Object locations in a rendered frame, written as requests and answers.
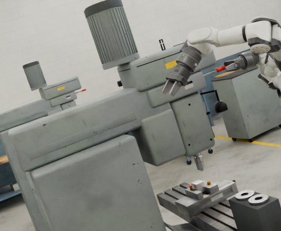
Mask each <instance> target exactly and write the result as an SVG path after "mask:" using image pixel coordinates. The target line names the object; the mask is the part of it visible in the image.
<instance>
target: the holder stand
mask: <svg viewBox="0 0 281 231"><path fill-rule="evenodd" d="M229 204H230V208H231V211H232V214H233V217H234V220H235V223H236V227H237V230H238V231H281V205H280V202H279V199H278V198H275V197H271V196H268V195H267V194H261V193H258V192H254V191H253V190H245V191H241V192H239V193H237V194H236V195H235V196H234V197H232V198H230V199H229Z"/></svg>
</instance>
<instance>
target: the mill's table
mask: <svg viewBox="0 0 281 231"><path fill-rule="evenodd" d="M190 185H191V184H188V183H186V182H184V183H181V184H180V186H178V185H177V186H175V187H172V190H171V189H168V190H166V191H164V193H162V192H161V193H159V194H157V198H158V201H159V204H160V205H161V206H163V207H164V208H166V209H167V210H169V211H171V212H172V213H174V214H175V215H177V216H179V217H180V218H182V219H184V220H185V221H187V222H189V223H190V224H192V225H193V226H195V227H197V228H198V229H200V230H202V231H238V230H237V227H236V223H235V220H234V217H233V214H232V211H231V208H230V204H229V200H227V199H225V200H224V201H222V202H220V203H218V204H216V205H214V206H212V207H210V208H208V209H206V210H204V211H202V212H200V213H198V214H197V215H195V216H193V217H188V216H186V215H184V214H182V213H180V212H178V210H177V206H176V203H175V201H177V200H179V199H181V198H183V197H185V196H186V193H185V189H187V188H189V186H190Z"/></svg>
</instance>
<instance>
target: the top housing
mask: <svg viewBox="0 0 281 231"><path fill-rule="evenodd" d="M182 46H183V44H181V45H178V46H175V47H171V48H168V49H166V50H163V51H159V52H157V53H154V54H151V55H147V56H144V57H141V58H139V59H137V60H134V61H131V62H128V63H125V64H122V65H119V66H118V67H117V71H118V74H119V77H120V80H121V83H122V86H123V88H124V89H125V88H137V90H138V91H140V92H143V91H145V90H148V89H151V88H154V87H156V86H159V85H162V84H165V83H166V82H167V79H166V76H167V74H168V73H170V72H171V70H172V69H173V67H174V66H176V65H177V63H176V60H177V59H178V57H179V55H180V54H181V52H180V49H181V47H182ZM215 64H216V58H215V55H214V51H213V50H212V52H211V54H210V55H208V56H206V57H202V59H201V61H200V62H199V64H198V66H197V68H196V69H195V70H194V72H190V73H191V74H192V73H195V72H198V71H200V70H203V69H206V68H209V67H211V66H214V65H215Z"/></svg>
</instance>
